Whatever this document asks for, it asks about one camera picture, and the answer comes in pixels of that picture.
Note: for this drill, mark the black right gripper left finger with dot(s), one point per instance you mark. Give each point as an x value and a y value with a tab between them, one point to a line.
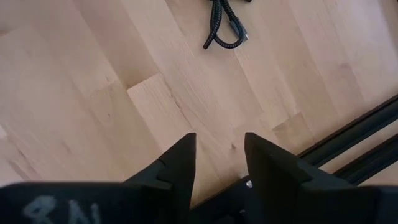
93	202

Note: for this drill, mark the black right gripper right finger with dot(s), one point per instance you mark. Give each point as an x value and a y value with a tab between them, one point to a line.
295	193

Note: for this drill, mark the black aluminium table rail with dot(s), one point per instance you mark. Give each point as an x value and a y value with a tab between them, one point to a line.
357	137

